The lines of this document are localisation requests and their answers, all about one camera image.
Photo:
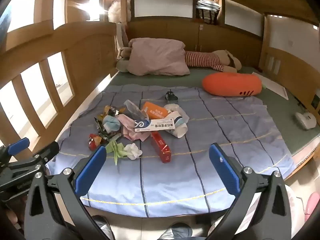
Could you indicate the white small appliance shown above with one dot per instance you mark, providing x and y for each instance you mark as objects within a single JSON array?
[{"x": 305, "y": 120}]

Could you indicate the pink rounded object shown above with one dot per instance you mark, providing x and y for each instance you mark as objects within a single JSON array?
[{"x": 312, "y": 202}]

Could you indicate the white paper cup blue band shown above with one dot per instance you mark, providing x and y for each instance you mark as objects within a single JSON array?
[{"x": 180, "y": 128}]

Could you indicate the dark snack wrapper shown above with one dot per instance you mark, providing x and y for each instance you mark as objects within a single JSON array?
[{"x": 100, "y": 130}]

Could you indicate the white tissue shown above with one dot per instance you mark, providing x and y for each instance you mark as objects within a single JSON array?
[
  {"x": 132, "y": 151},
  {"x": 172, "y": 107}
]

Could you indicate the clear plastic bag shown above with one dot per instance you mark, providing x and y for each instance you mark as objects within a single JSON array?
[{"x": 133, "y": 110}]

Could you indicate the person's leg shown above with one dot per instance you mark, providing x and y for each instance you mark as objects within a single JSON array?
[
  {"x": 175, "y": 231},
  {"x": 102, "y": 227}
]

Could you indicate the small dark object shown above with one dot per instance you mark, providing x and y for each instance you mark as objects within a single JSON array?
[{"x": 170, "y": 97}]

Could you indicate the green bed sheet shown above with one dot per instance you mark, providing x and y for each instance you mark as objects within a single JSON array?
[{"x": 275, "y": 110}]

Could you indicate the white flat box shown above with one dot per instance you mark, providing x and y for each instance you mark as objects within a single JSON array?
[{"x": 272, "y": 85}]

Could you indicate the red wrapper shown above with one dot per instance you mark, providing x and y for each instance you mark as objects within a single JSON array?
[{"x": 94, "y": 141}]

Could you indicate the pink wrapper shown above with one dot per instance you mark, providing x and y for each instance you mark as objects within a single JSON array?
[{"x": 125, "y": 123}]

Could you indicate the pink pillow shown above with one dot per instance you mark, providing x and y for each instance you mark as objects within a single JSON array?
[{"x": 157, "y": 55}]

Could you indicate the blue checked blanket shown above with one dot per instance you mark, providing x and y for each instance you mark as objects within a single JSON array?
[{"x": 225, "y": 135}]

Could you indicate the white and blue long box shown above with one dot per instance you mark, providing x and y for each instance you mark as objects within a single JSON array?
[{"x": 155, "y": 125}]

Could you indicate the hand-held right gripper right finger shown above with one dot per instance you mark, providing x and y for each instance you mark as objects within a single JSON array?
[{"x": 223, "y": 170}]

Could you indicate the grey plush toy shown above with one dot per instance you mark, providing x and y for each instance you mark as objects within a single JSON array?
[{"x": 122, "y": 66}]

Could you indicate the orange packet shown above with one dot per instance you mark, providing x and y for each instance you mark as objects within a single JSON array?
[{"x": 155, "y": 110}]

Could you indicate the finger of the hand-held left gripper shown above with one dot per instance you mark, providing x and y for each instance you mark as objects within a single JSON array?
[
  {"x": 47, "y": 152},
  {"x": 18, "y": 145}
]

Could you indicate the white rounded object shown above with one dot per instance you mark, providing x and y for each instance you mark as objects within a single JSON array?
[{"x": 293, "y": 205}]

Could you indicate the grey hanging cloth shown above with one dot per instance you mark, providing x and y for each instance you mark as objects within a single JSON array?
[{"x": 122, "y": 36}]

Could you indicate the striped plush toy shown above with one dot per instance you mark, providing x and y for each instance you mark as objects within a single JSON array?
[{"x": 202, "y": 58}]

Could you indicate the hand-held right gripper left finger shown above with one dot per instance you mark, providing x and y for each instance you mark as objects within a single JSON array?
[{"x": 91, "y": 170}]

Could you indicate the white fluffy bundle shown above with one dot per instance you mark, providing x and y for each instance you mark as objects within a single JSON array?
[{"x": 116, "y": 7}]

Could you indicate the gold wrapper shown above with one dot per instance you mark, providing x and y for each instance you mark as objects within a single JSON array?
[{"x": 112, "y": 111}]

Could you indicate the wooden bed rail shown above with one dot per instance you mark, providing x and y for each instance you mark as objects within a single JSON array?
[{"x": 87, "y": 50}]

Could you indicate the blue face mask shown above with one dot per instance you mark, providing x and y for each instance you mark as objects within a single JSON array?
[{"x": 111, "y": 124}]

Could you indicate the person's right leg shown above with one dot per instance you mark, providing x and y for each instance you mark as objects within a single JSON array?
[{"x": 175, "y": 231}]

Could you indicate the red box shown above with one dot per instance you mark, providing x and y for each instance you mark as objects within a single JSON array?
[{"x": 161, "y": 147}]

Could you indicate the wooden bed end board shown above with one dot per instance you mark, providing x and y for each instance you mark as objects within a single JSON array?
[{"x": 295, "y": 65}]

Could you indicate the orange carrot pillow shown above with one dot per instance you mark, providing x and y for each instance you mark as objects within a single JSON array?
[{"x": 230, "y": 83}]

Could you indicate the person's left leg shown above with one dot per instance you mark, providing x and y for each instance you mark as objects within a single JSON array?
[{"x": 102, "y": 227}]

